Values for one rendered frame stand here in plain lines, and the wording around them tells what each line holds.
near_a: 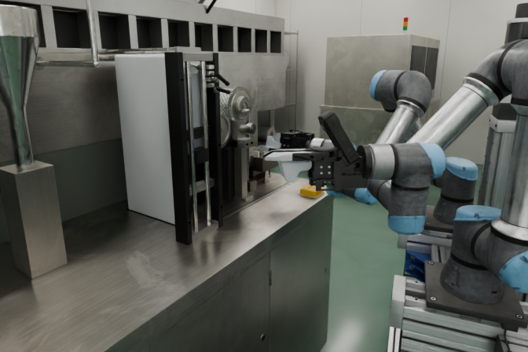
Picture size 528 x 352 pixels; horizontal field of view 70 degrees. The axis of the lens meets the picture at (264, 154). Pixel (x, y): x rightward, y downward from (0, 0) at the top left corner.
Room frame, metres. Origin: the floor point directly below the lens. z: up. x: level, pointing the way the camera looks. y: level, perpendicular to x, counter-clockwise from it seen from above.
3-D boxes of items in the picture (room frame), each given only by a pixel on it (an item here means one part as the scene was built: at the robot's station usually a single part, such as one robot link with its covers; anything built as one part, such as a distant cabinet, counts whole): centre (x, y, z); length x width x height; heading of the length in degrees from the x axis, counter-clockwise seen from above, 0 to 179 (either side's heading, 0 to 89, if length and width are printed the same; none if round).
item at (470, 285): (0.91, -0.56, 0.87); 0.15 x 0.15 x 0.10
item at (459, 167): (1.38, -0.74, 0.98); 0.13 x 0.12 x 0.14; 28
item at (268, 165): (1.66, 0.13, 1.00); 0.40 x 0.16 x 0.06; 56
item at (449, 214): (1.37, -0.74, 0.87); 0.15 x 0.15 x 0.10
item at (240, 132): (1.37, 0.08, 1.05); 0.06 x 0.05 x 0.31; 56
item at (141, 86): (1.23, 0.41, 1.17); 0.34 x 0.05 x 0.54; 56
